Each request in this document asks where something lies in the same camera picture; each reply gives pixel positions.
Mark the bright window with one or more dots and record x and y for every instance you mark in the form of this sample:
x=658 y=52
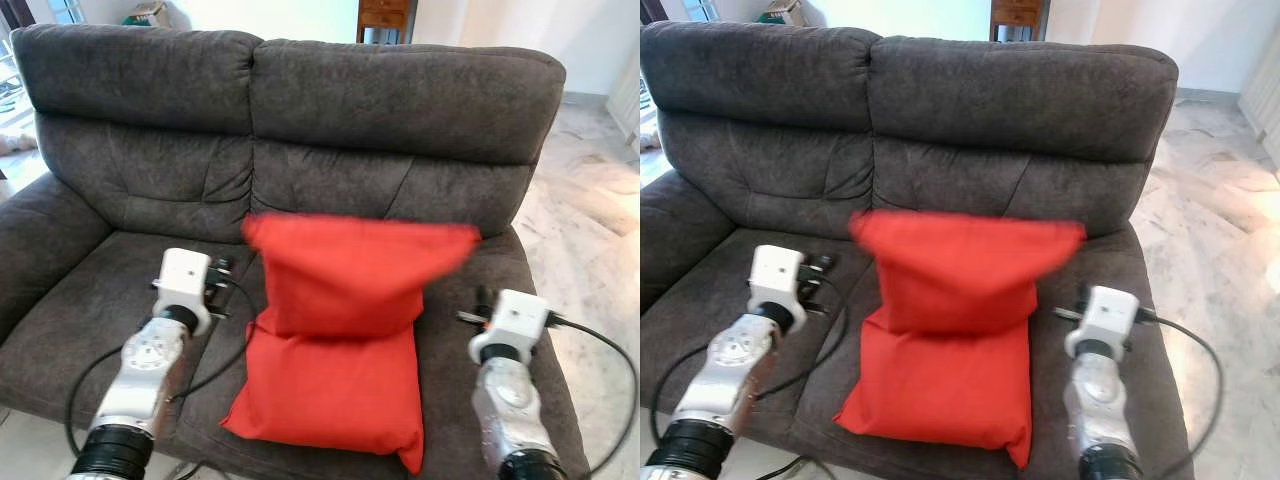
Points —
x=66 y=10
x=702 y=9

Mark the dark grey fabric sofa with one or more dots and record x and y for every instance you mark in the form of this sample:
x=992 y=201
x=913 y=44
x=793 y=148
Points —
x=400 y=110
x=1010 y=105

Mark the woven basket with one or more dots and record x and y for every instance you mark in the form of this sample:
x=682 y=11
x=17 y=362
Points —
x=782 y=12
x=148 y=13

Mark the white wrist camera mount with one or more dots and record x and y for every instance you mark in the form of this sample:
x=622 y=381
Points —
x=520 y=320
x=1108 y=315
x=775 y=278
x=183 y=280

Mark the red pillow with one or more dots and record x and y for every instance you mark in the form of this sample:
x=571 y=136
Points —
x=945 y=375
x=330 y=380

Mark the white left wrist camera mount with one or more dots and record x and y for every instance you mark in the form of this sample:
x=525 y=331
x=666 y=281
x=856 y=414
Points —
x=775 y=278
x=183 y=280

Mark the brown wooden drawer cabinet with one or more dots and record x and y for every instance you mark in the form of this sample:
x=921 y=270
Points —
x=385 y=20
x=1018 y=18

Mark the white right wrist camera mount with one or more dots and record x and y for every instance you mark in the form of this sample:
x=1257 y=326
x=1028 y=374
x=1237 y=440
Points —
x=520 y=320
x=1108 y=315

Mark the white cabinet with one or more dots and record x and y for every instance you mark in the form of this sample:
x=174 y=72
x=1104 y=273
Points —
x=625 y=105
x=1262 y=115

